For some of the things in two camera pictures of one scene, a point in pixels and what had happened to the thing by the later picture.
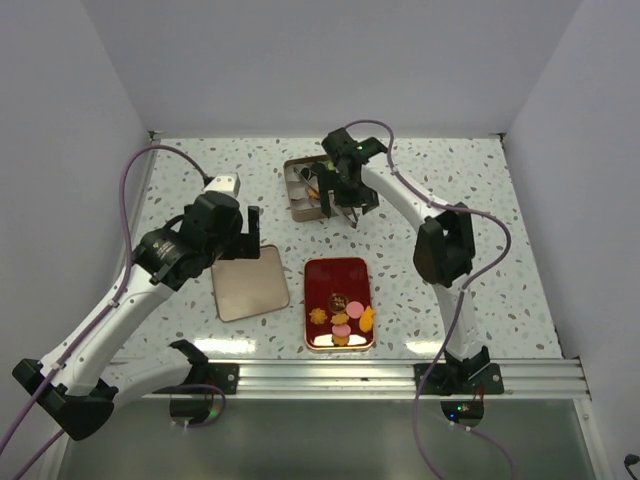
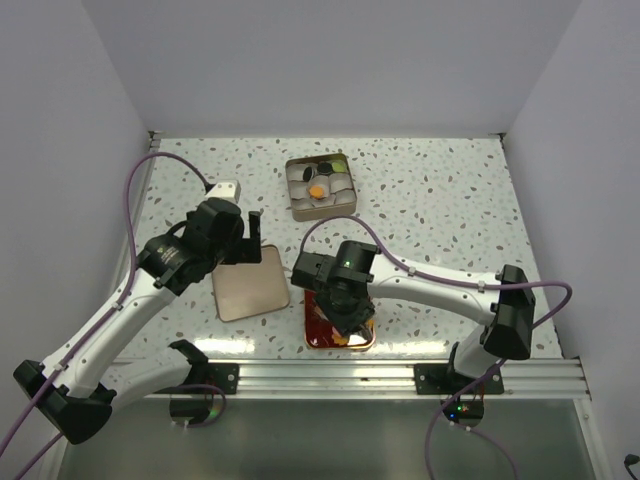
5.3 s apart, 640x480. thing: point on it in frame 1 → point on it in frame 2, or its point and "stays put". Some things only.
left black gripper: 245,245 stays put
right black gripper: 366,198 → 347,322
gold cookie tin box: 304,190 stays put
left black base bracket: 224,376 stays put
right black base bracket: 459,378 stays put
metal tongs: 352,222 → 324,317
